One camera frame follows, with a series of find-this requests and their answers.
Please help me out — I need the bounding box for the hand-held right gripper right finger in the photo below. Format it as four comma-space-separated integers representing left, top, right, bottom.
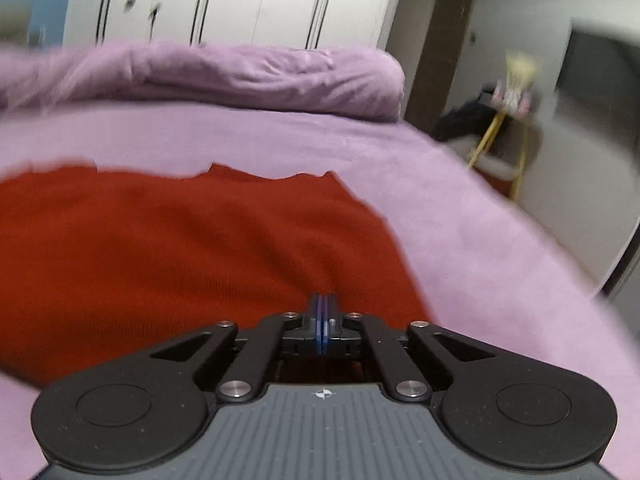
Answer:
325, 294, 496, 402

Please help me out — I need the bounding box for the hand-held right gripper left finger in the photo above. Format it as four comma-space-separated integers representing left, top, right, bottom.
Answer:
150, 294, 326, 402

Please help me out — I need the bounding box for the red button cardigan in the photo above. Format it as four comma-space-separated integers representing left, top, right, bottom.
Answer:
0, 162, 436, 392

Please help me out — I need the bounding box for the purple bed sheet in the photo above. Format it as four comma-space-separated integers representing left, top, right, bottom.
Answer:
0, 102, 633, 480

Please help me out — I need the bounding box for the dark cloth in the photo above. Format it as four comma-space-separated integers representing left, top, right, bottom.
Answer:
432, 100, 501, 143

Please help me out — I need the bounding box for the yellow metal stand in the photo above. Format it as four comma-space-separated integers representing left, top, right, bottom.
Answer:
467, 105, 532, 201

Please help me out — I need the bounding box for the purple rolled duvet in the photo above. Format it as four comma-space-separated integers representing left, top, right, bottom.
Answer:
0, 41, 407, 124

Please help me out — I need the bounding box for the brown door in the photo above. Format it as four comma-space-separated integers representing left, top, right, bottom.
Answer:
404, 0, 478, 128

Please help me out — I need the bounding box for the white wardrobe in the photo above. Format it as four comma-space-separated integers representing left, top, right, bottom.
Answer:
62, 0, 413, 52

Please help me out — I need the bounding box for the dark screen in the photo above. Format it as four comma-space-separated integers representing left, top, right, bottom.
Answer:
556, 24, 640, 116

